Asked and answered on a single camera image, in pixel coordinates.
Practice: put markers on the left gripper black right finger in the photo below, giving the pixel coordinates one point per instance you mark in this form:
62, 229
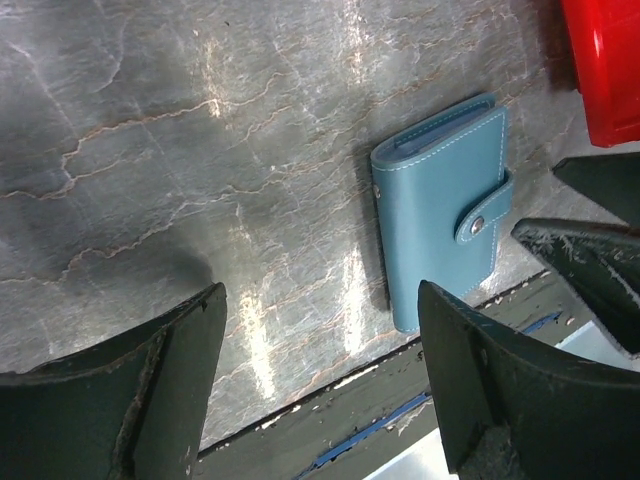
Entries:
509, 406

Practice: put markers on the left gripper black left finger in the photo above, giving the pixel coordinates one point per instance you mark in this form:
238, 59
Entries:
130, 407

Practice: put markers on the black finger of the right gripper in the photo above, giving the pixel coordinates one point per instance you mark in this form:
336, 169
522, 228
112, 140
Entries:
599, 262
611, 180

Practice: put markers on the blue leather card holder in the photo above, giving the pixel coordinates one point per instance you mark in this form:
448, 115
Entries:
442, 188

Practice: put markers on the red plastic bin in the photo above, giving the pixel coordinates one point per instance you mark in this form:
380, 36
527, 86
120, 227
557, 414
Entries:
604, 37

